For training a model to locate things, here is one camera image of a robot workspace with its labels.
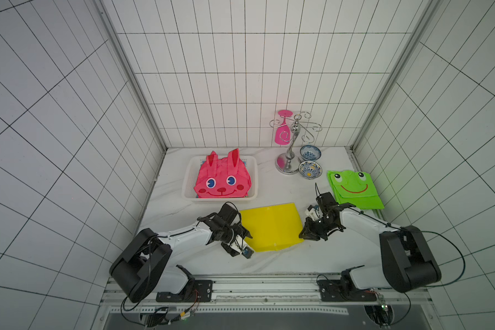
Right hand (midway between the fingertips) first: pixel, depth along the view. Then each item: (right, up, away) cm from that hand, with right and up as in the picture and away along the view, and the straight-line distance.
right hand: (295, 235), depth 85 cm
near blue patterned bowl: (+13, +27, +22) cm, 37 cm away
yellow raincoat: (-9, +3, +3) cm, 10 cm away
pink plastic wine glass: (-2, +46, +16) cm, 49 cm away
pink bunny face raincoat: (-32, +24, +13) cm, 42 cm away
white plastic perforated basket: (-48, +28, +15) cm, 58 cm away
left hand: (-23, -2, 0) cm, 23 cm away
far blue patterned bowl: (+16, +37, +30) cm, 50 cm away
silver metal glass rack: (+3, +31, +26) cm, 40 cm away
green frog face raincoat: (+35, +18, +16) cm, 42 cm away
